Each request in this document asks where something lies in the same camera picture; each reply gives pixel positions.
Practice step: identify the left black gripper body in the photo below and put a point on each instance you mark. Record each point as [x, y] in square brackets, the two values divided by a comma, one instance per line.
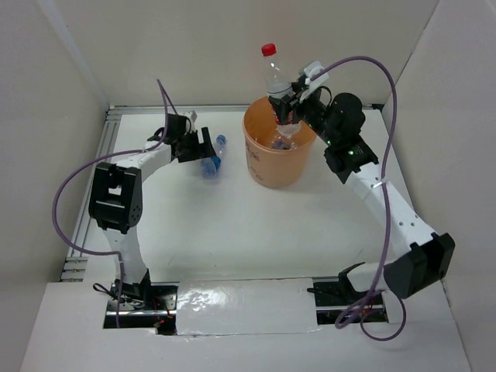
[190, 139]

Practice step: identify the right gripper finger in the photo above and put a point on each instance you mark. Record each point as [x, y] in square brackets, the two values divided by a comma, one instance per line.
[300, 90]
[284, 109]

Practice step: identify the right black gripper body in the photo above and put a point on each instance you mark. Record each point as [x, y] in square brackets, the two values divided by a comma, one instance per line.
[314, 111]

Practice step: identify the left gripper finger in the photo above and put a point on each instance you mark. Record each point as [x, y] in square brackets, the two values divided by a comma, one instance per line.
[195, 153]
[205, 146]

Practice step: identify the crushed blue label bottle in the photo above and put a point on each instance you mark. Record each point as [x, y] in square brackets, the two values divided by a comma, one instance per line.
[210, 166]

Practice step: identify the red label water bottle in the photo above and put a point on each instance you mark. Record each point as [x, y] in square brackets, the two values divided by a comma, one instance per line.
[278, 85]

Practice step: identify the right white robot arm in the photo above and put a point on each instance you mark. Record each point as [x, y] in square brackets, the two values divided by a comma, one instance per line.
[420, 256]

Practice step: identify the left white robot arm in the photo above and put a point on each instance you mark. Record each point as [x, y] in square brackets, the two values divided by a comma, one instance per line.
[116, 201]

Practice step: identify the blue label bottle in bin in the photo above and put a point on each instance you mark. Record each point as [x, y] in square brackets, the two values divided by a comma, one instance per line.
[282, 143]

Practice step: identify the orange plastic bin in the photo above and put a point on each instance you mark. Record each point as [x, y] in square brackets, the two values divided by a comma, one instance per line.
[270, 167]

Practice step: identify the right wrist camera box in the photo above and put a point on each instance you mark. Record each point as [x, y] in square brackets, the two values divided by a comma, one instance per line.
[314, 77]

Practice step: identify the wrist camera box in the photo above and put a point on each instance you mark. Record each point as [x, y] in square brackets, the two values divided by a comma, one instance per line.
[191, 116]
[314, 77]

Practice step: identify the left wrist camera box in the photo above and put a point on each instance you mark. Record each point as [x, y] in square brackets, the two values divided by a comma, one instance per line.
[191, 116]

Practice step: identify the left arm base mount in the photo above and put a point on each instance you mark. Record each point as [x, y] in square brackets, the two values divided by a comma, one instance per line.
[157, 312]

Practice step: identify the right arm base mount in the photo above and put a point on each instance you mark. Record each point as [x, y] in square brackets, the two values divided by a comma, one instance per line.
[335, 294]

